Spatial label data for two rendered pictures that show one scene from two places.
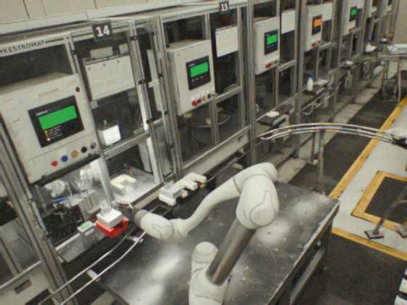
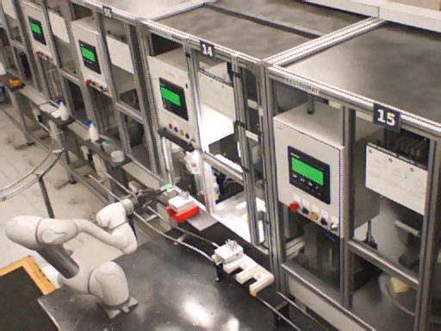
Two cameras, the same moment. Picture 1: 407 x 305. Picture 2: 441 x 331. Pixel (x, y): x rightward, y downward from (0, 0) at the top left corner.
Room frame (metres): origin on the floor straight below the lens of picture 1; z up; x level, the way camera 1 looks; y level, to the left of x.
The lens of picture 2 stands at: (2.50, -2.30, 3.03)
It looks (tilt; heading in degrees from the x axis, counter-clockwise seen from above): 31 degrees down; 103
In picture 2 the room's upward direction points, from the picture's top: 7 degrees counter-clockwise
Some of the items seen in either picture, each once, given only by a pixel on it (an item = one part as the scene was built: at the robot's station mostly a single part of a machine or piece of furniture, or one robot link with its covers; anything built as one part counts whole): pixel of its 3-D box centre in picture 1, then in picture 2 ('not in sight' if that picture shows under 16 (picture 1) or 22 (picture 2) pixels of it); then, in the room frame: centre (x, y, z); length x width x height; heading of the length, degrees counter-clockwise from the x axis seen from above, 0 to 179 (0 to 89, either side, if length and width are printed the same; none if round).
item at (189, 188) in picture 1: (183, 190); (242, 271); (1.98, 0.16, 0.84); 0.36 x 0.14 x 0.10; 137
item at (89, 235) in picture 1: (87, 232); (170, 194); (1.45, 0.71, 0.97); 0.08 x 0.08 x 0.12; 47
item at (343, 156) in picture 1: (379, 111); not in sight; (4.95, -3.09, 0.01); 5.85 x 0.59 x 0.01; 137
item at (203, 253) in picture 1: (206, 262); (109, 281); (1.25, 0.04, 0.85); 0.18 x 0.16 x 0.22; 174
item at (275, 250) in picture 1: (222, 234); (183, 325); (1.67, -0.09, 0.66); 1.50 x 1.06 x 0.04; 137
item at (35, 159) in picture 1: (44, 123); (189, 95); (1.63, 0.82, 1.60); 0.42 x 0.29 x 0.46; 137
